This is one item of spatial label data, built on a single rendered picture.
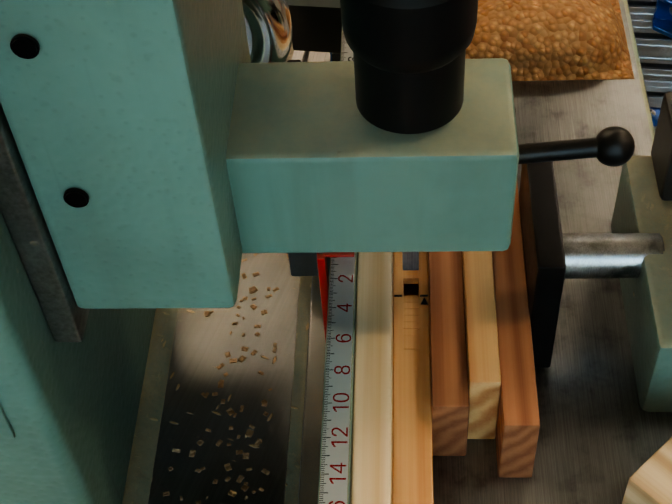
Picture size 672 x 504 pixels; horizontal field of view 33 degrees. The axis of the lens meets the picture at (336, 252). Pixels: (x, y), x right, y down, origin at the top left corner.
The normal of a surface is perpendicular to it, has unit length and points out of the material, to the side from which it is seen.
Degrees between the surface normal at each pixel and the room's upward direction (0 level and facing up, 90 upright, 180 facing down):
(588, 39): 36
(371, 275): 0
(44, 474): 90
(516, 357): 0
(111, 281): 90
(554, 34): 41
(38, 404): 90
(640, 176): 0
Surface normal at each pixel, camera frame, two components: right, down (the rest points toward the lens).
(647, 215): -0.05, -0.65
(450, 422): -0.04, 0.76
